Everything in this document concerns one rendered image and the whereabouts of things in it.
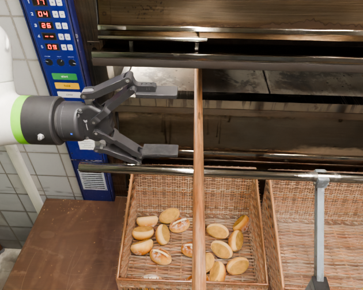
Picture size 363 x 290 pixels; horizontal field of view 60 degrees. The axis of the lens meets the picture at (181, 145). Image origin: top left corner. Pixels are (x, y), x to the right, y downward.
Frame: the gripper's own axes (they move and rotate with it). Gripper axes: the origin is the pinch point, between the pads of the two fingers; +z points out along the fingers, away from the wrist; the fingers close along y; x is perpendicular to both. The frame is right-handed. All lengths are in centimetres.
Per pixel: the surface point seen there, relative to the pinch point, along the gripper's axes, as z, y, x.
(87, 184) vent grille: -45, 79, -53
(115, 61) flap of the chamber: -19.9, 8.4, -40.8
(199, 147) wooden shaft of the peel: 6.0, 27.8, -24.7
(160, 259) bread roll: -8, 85, -19
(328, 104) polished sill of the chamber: 54, 31, -54
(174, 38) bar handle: -2.3, 2.8, -45.1
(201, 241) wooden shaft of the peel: 6.8, 28.1, 7.1
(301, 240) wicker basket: 54, 89, -33
